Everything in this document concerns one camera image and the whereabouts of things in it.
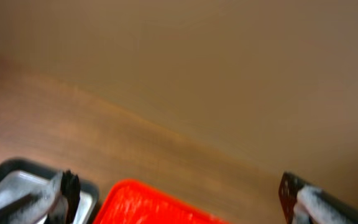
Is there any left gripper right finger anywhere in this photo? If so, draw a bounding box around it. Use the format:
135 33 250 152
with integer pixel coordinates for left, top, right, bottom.
278 172 358 224

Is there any red plastic tray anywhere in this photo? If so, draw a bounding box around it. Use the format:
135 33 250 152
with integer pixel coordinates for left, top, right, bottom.
93 179 227 224

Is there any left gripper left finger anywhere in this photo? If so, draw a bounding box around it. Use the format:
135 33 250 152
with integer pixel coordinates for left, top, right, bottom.
0 170 81 223

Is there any black soapy water tray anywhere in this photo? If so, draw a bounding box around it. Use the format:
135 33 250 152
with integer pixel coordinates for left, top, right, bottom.
0 158 99 224

